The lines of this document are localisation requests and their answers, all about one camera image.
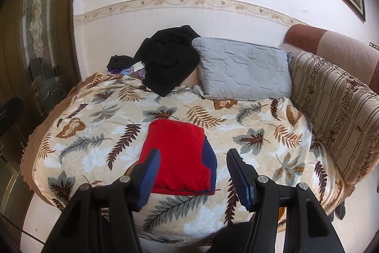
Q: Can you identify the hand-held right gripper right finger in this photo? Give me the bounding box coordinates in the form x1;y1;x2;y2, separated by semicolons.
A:
226;149;345;253

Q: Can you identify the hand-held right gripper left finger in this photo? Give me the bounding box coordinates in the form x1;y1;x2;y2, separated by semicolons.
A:
41;148;162;253

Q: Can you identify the red and blue sweater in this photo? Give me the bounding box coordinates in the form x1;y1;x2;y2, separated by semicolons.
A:
139;119;218;196

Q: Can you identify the dark cloth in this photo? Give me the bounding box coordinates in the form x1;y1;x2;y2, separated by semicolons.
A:
207;222;286;253

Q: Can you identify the leaf print blanket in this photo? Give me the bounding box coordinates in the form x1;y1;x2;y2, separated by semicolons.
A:
31;72;330;243

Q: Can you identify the wooden glass-panel wardrobe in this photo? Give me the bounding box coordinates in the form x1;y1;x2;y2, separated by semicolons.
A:
0;0;81;153

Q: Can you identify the beige pillow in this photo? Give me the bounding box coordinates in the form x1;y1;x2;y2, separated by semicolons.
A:
181;68;203;87

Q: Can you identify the grey quilted pillow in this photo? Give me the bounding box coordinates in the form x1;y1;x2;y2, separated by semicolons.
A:
192;37;293;101

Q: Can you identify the large black garment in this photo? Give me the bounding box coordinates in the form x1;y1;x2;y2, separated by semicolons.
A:
133;25;202;97

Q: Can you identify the striped brown cushion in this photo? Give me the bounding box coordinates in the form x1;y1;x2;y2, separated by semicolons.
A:
289;51;379;187

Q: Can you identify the small black garment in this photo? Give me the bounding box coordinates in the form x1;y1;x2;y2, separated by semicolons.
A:
107;55;134;71

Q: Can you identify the brown and pink headboard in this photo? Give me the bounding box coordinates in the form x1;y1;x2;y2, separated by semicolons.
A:
278;24;379;93

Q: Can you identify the black cable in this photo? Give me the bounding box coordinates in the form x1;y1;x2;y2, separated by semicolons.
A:
0;212;45;245

